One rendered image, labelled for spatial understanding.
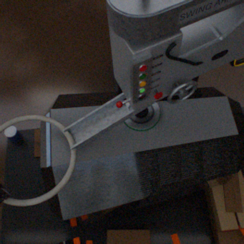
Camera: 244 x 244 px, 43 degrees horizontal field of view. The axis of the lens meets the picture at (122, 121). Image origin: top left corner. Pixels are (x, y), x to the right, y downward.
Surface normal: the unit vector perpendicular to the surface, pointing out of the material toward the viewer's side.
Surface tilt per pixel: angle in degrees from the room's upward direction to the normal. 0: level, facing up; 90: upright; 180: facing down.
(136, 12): 0
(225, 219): 0
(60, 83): 0
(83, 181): 45
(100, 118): 17
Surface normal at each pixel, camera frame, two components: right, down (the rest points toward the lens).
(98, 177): 0.09, 0.32
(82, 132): -0.30, -0.29
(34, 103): -0.04, -0.43
